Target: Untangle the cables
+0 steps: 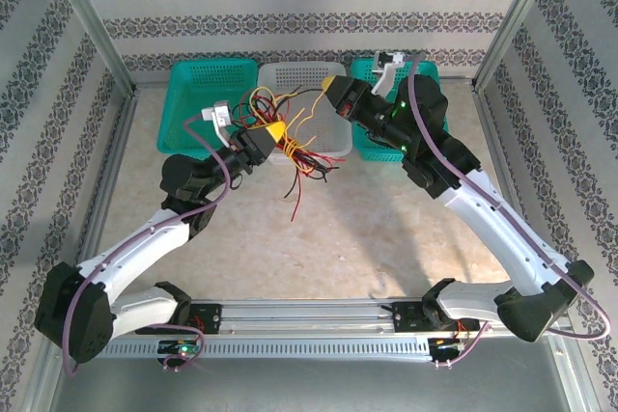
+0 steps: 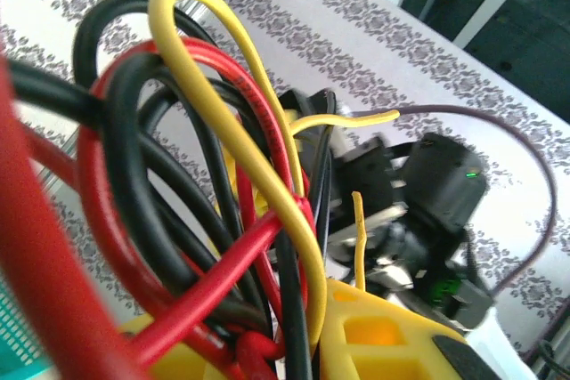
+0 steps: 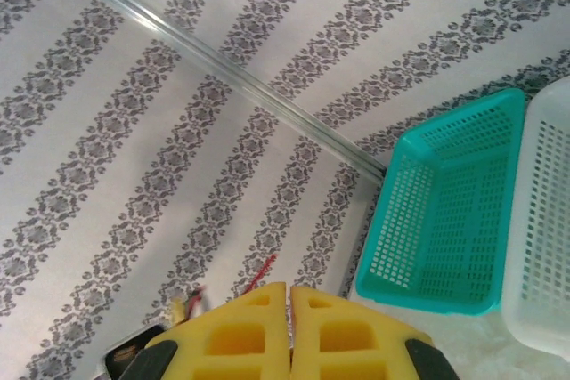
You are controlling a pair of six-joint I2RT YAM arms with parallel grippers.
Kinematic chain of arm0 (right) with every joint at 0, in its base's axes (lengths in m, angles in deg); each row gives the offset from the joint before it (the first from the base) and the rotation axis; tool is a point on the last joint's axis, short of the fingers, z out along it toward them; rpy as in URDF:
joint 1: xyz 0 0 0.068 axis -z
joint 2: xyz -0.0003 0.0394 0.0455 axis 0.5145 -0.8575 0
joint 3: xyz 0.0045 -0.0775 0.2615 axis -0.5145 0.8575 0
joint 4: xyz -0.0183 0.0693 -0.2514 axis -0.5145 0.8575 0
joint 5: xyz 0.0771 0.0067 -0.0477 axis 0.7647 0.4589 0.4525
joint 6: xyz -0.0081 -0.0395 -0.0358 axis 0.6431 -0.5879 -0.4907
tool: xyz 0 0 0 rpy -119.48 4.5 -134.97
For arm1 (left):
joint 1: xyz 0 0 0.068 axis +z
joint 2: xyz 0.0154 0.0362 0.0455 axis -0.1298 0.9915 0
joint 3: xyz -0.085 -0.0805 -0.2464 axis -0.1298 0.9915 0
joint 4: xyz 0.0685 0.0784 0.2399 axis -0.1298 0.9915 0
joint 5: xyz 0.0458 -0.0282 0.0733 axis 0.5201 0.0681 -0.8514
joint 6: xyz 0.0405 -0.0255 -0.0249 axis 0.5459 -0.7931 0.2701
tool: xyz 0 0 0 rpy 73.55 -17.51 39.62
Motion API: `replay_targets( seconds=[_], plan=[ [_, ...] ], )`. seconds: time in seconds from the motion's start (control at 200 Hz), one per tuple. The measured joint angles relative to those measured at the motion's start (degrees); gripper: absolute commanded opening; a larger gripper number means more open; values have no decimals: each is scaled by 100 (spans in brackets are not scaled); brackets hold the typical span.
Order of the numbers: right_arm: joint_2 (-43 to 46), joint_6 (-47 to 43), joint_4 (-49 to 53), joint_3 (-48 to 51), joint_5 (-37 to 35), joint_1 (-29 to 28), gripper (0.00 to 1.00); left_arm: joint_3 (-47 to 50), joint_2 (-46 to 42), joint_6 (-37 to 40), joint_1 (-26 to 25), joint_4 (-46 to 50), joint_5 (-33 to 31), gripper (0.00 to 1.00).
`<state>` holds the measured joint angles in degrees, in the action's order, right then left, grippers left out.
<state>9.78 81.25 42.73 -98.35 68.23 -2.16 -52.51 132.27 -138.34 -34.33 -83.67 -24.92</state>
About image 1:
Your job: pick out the small circuit board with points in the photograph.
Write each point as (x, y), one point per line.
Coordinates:
(183, 348)
(446, 343)

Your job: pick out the white plastic basket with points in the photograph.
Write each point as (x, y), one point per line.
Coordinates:
(299, 76)

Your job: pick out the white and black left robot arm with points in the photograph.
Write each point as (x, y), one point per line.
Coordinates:
(149, 245)

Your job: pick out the aluminium frame post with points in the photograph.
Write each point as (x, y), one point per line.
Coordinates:
(521, 11)
(92, 11)

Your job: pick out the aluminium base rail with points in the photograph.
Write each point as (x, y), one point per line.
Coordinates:
(309, 315)

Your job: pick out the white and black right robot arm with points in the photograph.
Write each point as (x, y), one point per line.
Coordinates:
(497, 233)

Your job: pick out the teal plastic basket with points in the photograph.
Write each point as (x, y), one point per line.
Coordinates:
(203, 89)
(362, 69)

